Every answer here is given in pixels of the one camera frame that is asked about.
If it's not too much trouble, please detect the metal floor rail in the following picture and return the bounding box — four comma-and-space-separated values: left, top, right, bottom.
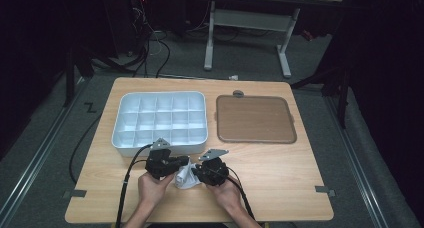
323, 94, 390, 228
0, 77, 88, 228

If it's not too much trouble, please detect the person's left hand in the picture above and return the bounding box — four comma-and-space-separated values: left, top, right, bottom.
137, 170, 177, 212

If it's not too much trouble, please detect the grey tape piece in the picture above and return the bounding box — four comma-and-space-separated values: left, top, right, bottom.
314, 185, 337, 198
62, 189, 88, 200

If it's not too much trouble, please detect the brown tray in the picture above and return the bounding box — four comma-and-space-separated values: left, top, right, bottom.
215, 94, 298, 145

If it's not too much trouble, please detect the wooden desk with white frame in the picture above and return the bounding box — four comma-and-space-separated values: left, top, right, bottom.
203, 0, 345, 80

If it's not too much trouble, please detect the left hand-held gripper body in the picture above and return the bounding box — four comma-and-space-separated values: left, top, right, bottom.
144, 137, 182, 181

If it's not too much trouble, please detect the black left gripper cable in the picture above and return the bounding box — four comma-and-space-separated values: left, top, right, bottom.
114, 143, 155, 228

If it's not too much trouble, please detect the white sock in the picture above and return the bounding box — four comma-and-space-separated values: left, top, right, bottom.
173, 158, 203, 190

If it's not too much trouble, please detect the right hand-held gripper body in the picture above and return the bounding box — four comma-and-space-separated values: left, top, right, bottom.
196, 148, 231, 188

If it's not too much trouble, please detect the person's right hand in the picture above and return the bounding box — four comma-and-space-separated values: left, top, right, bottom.
205, 175, 245, 216

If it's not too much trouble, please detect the black stand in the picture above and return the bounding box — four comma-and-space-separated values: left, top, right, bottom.
62, 43, 96, 108
289, 63, 352, 130

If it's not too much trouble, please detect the bundle of floor cables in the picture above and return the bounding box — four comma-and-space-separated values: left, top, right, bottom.
128, 0, 172, 79

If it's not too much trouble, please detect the black floor cable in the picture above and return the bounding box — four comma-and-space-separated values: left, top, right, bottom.
68, 113, 102, 185

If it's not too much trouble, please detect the white divided storage box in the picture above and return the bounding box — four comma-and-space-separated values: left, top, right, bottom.
111, 90, 210, 158

